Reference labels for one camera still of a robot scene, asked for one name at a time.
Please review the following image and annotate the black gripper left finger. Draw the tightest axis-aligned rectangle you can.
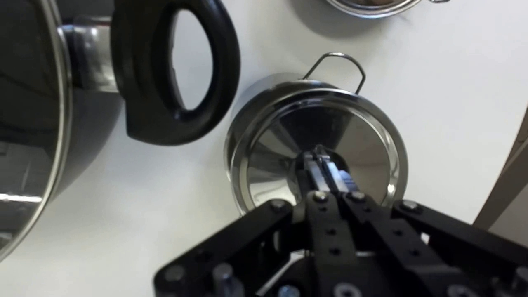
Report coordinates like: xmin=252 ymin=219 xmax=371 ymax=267
xmin=153 ymin=152 xmax=360 ymax=297

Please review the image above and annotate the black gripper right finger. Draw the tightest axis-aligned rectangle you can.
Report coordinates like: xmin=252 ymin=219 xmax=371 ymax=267
xmin=320 ymin=147 xmax=528 ymax=297

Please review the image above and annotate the shallow steel pan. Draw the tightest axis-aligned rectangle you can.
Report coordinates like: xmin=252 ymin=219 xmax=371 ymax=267
xmin=323 ymin=0 xmax=422 ymax=21

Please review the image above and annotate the small steel pot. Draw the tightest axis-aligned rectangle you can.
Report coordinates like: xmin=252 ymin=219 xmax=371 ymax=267
xmin=223 ymin=49 xmax=369 ymax=183

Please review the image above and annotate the large black pot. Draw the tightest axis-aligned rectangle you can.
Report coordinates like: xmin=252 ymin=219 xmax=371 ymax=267
xmin=0 ymin=0 xmax=242 ymax=262

